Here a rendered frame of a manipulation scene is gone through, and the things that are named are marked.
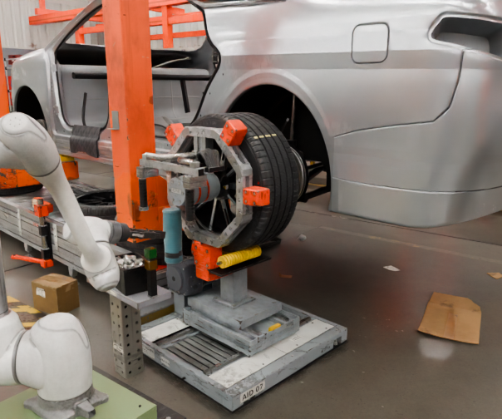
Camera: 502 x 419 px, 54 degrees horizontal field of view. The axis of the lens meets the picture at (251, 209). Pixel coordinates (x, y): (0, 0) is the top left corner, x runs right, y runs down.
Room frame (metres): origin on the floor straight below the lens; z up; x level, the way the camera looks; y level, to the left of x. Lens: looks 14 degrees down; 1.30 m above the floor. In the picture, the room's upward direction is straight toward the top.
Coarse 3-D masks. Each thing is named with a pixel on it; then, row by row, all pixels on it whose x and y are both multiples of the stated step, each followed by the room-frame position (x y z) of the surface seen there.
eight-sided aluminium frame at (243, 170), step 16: (192, 128) 2.27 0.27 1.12; (208, 128) 2.22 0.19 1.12; (176, 144) 2.36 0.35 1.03; (224, 144) 2.12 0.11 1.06; (176, 160) 2.42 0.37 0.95; (240, 160) 2.11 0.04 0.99; (176, 176) 2.43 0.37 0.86; (240, 176) 2.05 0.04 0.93; (240, 192) 2.05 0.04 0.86; (240, 208) 2.05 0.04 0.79; (240, 224) 2.06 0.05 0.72; (208, 240) 2.20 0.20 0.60; (224, 240) 2.12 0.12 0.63
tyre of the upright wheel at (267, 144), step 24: (216, 120) 2.28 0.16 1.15; (240, 120) 2.24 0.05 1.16; (264, 120) 2.33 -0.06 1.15; (264, 144) 2.16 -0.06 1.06; (288, 144) 2.26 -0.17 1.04; (264, 168) 2.08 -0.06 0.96; (288, 168) 2.19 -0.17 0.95; (288, 192) 2.17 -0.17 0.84; (264, 216) 2.08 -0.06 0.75; (288, 216) 2.21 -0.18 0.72; (240, 240) 2.17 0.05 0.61; (264, 240) 2.26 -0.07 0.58
